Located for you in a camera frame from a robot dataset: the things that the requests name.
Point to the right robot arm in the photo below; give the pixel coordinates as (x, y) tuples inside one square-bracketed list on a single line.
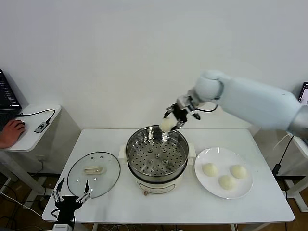
[(252, 101)]

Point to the black laptop with dark screen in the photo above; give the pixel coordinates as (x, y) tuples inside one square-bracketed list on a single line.
[(7, 96)]

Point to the grey laptop showing camera views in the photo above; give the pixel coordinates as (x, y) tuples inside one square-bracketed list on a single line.
[(304, 93)]

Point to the cream electric cooker pot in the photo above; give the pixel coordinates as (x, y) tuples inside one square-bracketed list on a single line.
[(156, 186)]

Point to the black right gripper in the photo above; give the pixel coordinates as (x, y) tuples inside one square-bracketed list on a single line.
[(183, 114)]

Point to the person's bare hand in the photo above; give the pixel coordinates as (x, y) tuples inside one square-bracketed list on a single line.
[(13, 132)]

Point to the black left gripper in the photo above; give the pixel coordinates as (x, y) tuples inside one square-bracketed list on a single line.
[(66, 207)]

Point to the small silver USB device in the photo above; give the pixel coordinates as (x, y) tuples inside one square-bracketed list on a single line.
[(41, 127)]

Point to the white steamed baozi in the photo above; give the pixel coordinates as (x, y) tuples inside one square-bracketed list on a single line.
[(167, 125), (238, 171), (227, 182), (210, 169)]

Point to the white side table with label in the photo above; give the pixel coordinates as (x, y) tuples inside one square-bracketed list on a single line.
[(264, 142)]

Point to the black computer mouse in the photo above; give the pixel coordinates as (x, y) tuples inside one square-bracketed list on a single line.
[(22, 123)]

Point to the stainless steel steamer basket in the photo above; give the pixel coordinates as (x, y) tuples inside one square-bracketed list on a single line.
[(156, 166)]

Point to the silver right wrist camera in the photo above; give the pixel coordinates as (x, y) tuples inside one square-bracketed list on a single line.
[(184, 100)]

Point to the white round plate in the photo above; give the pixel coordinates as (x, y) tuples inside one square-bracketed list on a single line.
[(204, 184)]

